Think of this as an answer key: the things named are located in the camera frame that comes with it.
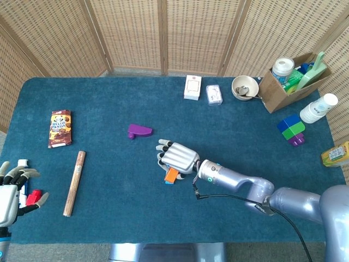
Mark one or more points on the bamboo folding screen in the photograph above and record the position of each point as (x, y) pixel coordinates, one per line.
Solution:
(131, 32)

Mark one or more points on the clear plastic case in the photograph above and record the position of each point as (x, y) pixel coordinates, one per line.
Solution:
(214, 95)

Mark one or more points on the metal spoon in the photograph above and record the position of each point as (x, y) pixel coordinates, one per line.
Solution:
(242, 89)

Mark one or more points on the red small block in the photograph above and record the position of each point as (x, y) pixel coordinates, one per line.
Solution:
(33, 197)

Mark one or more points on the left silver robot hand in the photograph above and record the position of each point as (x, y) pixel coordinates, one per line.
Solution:
(6, 199)

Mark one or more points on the beige bowl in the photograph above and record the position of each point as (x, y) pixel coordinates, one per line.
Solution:
(245, 81)

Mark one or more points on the yellow drink carton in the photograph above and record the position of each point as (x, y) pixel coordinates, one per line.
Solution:
(336, 155)

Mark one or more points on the light green plastic scoop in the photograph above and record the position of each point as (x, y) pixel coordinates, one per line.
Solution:
(312, 75)

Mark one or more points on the Hello Panda biscuit box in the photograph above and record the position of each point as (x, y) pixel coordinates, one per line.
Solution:
(60, 128)

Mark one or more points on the white plastic jar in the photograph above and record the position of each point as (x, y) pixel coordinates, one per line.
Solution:
(283, 69)

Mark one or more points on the green plastic block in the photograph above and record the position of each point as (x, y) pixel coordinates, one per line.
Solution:
(294, 131)

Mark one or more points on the brown wrapped long stick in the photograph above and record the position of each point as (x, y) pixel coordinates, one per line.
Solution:
(74, 184)

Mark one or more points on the white blue toothpaste tube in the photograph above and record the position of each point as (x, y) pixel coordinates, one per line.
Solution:
(23, 162)

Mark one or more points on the small white cardboard box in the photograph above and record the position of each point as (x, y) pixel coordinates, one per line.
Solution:
(192, 87)

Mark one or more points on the brown cardboard box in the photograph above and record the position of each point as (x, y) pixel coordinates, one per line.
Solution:
(275, 95)

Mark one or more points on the purple plastic toy block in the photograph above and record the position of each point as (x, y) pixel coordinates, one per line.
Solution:
(297, 140)

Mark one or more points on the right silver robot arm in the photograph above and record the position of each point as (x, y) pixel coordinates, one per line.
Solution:
(294, 202)

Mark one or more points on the blue plastic toy block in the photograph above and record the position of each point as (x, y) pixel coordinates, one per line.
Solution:
(287, 122)

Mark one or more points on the blue carpet table mat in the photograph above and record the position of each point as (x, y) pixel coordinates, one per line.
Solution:
(122, 213)

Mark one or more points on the white cups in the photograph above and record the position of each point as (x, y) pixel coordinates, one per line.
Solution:
(316, 109)

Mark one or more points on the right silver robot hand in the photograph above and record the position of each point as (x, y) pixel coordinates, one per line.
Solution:
(180, 158)

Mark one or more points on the green packet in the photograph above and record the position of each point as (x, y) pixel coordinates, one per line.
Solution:
(293, 79)

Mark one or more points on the orange small brick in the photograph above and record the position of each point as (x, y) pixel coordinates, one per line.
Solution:
(171, 176)

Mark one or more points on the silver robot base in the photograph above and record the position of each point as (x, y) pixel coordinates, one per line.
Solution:
(163, 252)

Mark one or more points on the blue plastic item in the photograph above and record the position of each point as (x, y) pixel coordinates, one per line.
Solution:
(306, 66)

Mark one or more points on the cyan long brick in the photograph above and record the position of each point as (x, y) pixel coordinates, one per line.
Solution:
(169, 183)

